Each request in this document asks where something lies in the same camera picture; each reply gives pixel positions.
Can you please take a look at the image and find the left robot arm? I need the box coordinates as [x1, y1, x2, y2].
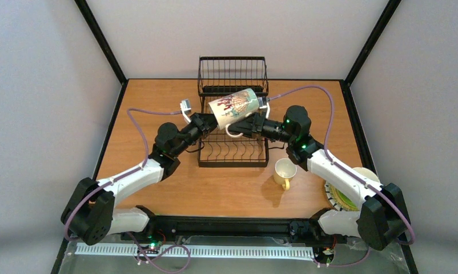
[61, 113, 218, 245]

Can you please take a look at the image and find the yellow mug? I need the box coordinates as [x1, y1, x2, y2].
[273, 158, 298, 191]

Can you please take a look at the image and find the white bowl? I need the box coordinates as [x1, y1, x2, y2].
[353, 167, 381, 188]

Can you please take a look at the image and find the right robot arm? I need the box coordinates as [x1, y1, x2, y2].
[226, 106, 410, 251]

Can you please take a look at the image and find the green striped plate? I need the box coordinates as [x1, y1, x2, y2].
[324, 182, 360, 211]

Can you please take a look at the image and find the white floral mug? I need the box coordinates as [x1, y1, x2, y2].
[208, 88, 261, 138]

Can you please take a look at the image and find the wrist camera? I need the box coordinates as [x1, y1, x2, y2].
[180, 99, 192, 124]
[258, 96, 271, 119]

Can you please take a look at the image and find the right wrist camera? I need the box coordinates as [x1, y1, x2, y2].
[258, 96, 271, 119]

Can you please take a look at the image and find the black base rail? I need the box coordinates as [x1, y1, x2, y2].
[130, 215, 349, 246]

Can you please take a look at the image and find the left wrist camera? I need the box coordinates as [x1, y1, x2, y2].
[180, 99, 192, 124]

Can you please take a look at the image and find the black wire dish rack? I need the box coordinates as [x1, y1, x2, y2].
[198, 57, 269, 168]

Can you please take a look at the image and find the black enclosure frame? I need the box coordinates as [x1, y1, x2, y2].
[51, 0, 419, 274]

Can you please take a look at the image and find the white slotted cable duct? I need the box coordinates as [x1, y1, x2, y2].
[74, 243, 314, 261]

